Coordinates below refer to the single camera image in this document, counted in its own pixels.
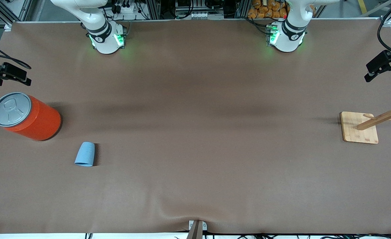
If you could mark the white power strip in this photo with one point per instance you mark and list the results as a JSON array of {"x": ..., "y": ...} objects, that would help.
[
  {"x": 125, "y": 9},
  {"x": 198, "y": 15}
]

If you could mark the orange packets pile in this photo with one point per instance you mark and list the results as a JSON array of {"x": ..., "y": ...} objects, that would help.
[{"x": 265, "y": 10}]

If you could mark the blue plastic cup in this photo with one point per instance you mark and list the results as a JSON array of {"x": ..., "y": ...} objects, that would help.
[{"x": 85, "y": 154}]

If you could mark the grey metal table clamp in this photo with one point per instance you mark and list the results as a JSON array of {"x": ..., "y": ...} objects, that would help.
[{"x": 197, "y": 227}]

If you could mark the brown table mat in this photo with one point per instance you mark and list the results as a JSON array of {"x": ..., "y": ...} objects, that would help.
[{"x": 195, "y": 132}]

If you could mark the wooden mug tree stand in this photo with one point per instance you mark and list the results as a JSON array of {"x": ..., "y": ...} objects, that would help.
[{"x": 359, "y": 127}]

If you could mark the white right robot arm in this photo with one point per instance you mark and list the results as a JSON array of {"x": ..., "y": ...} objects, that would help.
[{"x": 103, "y": 39}]

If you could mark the orange can with grey lid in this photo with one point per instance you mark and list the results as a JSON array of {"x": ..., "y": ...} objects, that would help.
[{"x": 32, "y": 119}]

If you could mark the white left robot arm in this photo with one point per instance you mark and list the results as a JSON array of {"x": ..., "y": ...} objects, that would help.
[{"x": 288, "y": 39}]

